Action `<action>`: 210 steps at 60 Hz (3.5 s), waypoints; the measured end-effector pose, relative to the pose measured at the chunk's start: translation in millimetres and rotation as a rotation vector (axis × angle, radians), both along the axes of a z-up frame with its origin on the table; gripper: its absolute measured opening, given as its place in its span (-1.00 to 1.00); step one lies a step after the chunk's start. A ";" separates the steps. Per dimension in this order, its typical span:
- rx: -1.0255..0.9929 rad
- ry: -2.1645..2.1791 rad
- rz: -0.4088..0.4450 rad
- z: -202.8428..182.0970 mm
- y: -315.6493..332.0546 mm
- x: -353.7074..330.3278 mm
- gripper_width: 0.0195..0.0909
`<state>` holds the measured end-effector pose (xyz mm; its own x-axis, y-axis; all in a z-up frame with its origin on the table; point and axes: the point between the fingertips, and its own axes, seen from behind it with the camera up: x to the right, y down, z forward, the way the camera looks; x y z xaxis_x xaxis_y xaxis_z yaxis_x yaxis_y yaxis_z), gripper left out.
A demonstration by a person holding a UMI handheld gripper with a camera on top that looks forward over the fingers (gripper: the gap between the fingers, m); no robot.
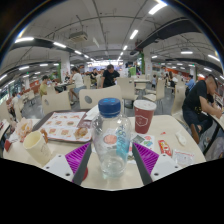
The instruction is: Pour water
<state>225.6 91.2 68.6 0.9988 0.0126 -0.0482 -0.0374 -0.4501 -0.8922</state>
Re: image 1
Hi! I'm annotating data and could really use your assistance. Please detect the red paper cup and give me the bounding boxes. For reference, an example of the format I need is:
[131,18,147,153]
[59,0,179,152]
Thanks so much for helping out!
[133,99,157,135]

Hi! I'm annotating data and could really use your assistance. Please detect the ceiling air conditioner unit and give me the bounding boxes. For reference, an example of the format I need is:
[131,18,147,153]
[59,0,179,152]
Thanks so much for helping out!
[68,31,89,43]

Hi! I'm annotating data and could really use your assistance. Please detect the paper bag of fries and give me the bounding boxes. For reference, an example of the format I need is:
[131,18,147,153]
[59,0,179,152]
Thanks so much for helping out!
[14,117,34,143]

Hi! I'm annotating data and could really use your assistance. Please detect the white paper napkin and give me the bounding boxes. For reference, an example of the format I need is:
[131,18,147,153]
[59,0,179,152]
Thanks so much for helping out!
[83,104,100,122]

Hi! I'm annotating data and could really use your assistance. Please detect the white neighbouring table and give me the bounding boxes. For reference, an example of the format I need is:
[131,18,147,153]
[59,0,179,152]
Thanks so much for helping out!
[208,111,224,134]
[0,118,11,141]

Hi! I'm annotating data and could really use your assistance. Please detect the small red sauce packet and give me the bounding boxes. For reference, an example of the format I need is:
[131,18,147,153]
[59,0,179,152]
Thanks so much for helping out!
[157,139,173,158]

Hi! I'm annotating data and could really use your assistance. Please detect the clear plastic packet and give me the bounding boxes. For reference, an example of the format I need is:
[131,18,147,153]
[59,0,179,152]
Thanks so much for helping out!
[172,148,196,168]

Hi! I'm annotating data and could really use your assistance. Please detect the ceiling strip lights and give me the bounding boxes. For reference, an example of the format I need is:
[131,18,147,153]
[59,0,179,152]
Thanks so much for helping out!
[0,1,224,81]

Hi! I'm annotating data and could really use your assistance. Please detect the group of beige chairs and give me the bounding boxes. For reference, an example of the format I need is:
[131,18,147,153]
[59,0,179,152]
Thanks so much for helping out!
[13,74,188,116]

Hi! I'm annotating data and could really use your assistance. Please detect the dark food tray with liner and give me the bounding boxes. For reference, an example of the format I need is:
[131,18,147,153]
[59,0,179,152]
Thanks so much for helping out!
[31,110,98,144]

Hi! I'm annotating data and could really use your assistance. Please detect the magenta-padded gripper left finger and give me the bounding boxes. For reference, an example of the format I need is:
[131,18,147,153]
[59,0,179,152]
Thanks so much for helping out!
[42,142,92,186]

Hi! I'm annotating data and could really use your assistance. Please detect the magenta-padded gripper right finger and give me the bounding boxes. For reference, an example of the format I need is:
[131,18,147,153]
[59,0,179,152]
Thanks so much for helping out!
[131,142,183,186]

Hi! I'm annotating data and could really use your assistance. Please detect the white sauce sachet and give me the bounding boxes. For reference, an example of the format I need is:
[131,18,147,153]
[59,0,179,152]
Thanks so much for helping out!
[174,130,188,147]

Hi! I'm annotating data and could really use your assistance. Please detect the beige chair with round hole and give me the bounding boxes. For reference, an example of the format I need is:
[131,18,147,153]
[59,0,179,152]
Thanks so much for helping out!
[41,90,72,116]
[78,84,125,113]

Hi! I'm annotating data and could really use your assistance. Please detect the printed sticker leaflet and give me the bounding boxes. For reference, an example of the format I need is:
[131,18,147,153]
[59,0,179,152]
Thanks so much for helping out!
[128,131,156,151]

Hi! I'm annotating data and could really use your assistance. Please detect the clear blue-capped water bottle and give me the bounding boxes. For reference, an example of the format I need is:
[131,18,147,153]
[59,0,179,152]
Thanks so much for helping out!
[91,97,132,180]

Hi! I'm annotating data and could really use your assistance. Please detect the cream plastic cup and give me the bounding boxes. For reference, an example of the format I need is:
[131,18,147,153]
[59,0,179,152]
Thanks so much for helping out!
[22,130,54,166]

